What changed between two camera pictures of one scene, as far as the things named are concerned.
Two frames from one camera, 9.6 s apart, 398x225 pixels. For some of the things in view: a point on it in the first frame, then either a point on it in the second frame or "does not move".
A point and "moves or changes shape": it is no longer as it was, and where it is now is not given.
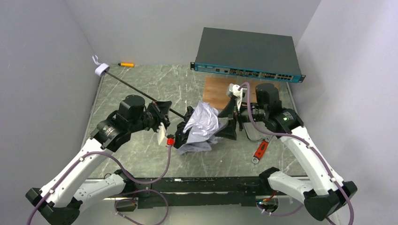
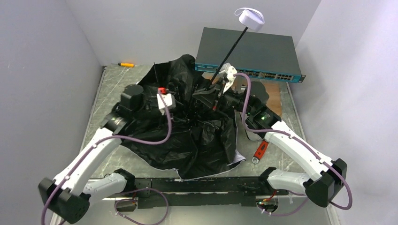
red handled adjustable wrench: [261, 150] does not move
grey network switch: [255, 55] does not move
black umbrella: [199, 130] moves or changes shape
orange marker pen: [126, 64] does not move
